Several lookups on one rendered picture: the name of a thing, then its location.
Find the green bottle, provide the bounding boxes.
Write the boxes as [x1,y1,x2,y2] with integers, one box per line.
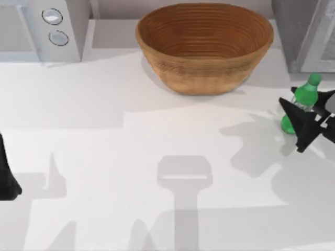
[280,73,323,135]

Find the pale grey rounded box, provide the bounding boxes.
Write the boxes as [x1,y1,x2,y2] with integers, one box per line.
[325,97,335,115]

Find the brown woven basket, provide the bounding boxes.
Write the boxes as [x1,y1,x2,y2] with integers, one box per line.
[135,3,275,96]

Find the pale microwave oven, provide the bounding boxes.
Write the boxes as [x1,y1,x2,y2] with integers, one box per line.
[0,0,92,63]

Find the small round microwave knob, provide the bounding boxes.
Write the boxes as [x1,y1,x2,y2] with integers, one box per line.
[48,29,70,47]

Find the large round microwave knob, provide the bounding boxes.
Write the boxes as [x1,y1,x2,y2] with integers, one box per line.
[41,7,64,26]

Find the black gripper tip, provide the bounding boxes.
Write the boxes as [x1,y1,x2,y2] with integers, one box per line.
[0,133,23,202]

